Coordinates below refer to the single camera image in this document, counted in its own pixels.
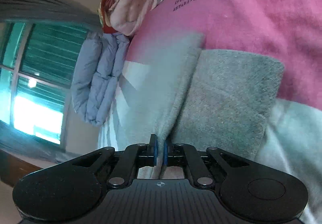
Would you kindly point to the folded red patterned cloth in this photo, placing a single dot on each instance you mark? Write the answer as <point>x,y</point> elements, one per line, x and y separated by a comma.
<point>107,12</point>

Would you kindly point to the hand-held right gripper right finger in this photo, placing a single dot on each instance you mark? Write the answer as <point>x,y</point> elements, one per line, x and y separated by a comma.
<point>166,153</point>

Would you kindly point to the folded blue-grey duvet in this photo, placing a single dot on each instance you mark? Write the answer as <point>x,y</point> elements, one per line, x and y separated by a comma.
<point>98,80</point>

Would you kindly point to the window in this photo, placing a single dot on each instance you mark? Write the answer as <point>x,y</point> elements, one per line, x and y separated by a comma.
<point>45,63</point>

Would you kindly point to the grey curtain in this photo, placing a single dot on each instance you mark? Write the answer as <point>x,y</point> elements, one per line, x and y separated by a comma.
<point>37,5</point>

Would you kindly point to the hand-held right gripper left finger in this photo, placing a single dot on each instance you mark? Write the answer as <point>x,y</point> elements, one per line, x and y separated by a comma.
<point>154,151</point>

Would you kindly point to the brown wooden door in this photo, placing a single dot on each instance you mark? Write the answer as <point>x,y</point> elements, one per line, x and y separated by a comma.
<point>15,166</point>

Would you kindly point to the striped bed sheet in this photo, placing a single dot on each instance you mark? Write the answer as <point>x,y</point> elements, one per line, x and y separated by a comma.
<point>264,12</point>

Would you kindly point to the grey pants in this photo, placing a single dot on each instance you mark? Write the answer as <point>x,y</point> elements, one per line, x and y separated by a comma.
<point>226,93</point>

